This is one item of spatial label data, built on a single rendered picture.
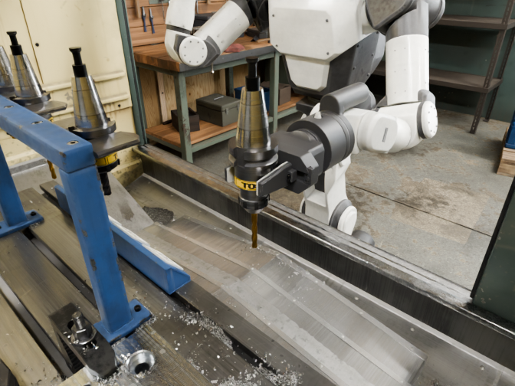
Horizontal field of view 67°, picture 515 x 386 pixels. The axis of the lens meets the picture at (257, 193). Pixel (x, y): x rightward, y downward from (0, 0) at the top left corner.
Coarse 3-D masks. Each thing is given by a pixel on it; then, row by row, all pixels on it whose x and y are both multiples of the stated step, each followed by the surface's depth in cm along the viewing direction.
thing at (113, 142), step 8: (104, 136) 53; (112, 136) 53; (120, 136) 53; (128, 136) 53; (136, 136) 53; (96, 144) 51; (104, 144) 51; (112, 144) 51; (120, 144) 51; (128, 144) 51; (136, 144) 52; (96, 152) 49; (104, 152) 49; (112, 152) 50
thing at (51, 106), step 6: (48, 102) 67; (54, 102) 67; (60, 102) 67; (30, 108) 64; (36, 108) 64; (42, 108) 64; (48, 108) 64; (54, 108) 64; (60, 108) 65; (66, 108) 65; (42, 114) 63
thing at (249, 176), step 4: (236, 168) 49; (240, 168) 48; (272, 168) 50; (236, 172) 49; (240, 172) 49; (244, 172) 48; (248, 172) 48; (252, 172) 48; (256, 172) 48; (260, 172) 48; (264, 172) 49; (268, 172) 49; (236, 176) 50; (240, 176) 49; (244, 176) 49; (248, 176) 48; (252, 176) 48; (256, 176) 48; (260, 176) 48; (244, 180) 49; (248, 180) 49; (252, 180) 49; (256, 180) 49; (240, 188) 50
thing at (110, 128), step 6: (108, 120) 57; (114, 120) 56; (72, 126) 54; (102, 126) 54; (108, 126) 54; (114, 126) 55; (72, 132) 54; (78, 132) 52; (84, 132) 52; (90, 132) 52; (96, 132) 53; (102, 132) 53; (108, 132) 54; (84, 138) 53; (90, 138) 53
